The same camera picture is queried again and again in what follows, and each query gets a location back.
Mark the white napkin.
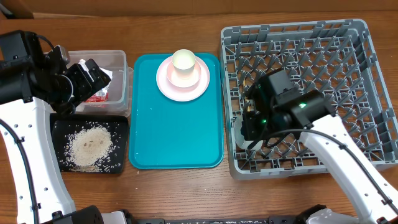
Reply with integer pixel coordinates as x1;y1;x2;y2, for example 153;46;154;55
77;58;113;82

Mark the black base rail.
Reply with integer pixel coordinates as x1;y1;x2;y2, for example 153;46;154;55
136;215;306;224

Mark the white cup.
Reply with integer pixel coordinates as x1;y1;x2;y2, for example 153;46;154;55
172;49;196;79

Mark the large pink plate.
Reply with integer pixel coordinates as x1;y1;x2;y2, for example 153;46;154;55
156;56;210;101

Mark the red snack wrapper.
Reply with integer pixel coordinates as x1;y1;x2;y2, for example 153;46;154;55
85;88;109;103

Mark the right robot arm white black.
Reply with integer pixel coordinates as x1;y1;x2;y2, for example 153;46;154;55
234;69;397;223

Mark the grey dishwasher rack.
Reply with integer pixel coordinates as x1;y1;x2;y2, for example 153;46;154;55
220;19;397;180

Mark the pile of rice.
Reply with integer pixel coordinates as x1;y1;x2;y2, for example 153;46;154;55
63;125;118;173

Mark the clear plastic waste bin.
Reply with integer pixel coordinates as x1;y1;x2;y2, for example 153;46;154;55
65;50;133;117

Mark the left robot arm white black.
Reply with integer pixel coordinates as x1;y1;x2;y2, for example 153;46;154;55
1;30;133;223

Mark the teal serving tray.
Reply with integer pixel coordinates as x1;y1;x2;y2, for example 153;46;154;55
129;53;224;169

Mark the small pink saucer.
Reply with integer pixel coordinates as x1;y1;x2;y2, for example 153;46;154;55
166;61;201;88

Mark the grey bowl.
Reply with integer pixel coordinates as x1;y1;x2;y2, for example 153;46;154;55
234;114;264;151

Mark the black plastic tray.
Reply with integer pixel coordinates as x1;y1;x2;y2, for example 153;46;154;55
50;114;129;174

